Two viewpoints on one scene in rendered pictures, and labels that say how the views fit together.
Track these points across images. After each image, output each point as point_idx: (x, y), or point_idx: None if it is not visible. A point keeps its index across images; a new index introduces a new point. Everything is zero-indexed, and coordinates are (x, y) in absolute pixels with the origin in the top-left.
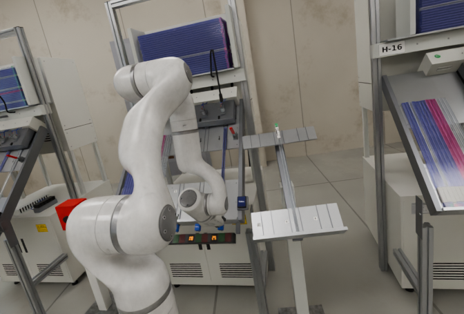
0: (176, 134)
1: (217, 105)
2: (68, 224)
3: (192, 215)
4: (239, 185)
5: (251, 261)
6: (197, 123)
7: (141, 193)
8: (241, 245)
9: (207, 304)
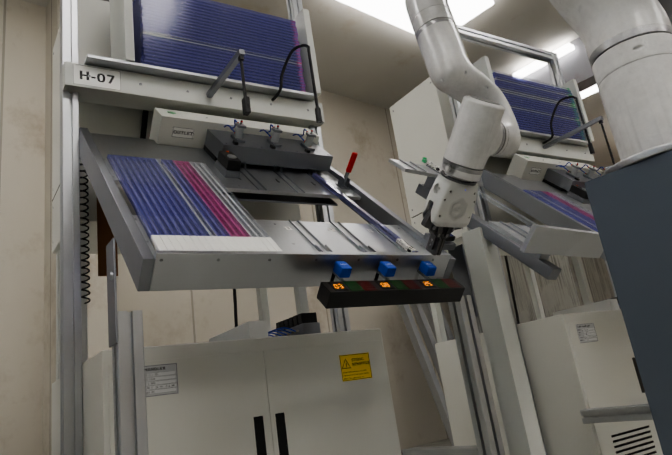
0: (445, 19)
1: (289, 141)
2: None
3: (489, 133)
4: (409, 227)
5: (475, 362)
6: (267, 152)
7: None
8: (362, 441)
9: None
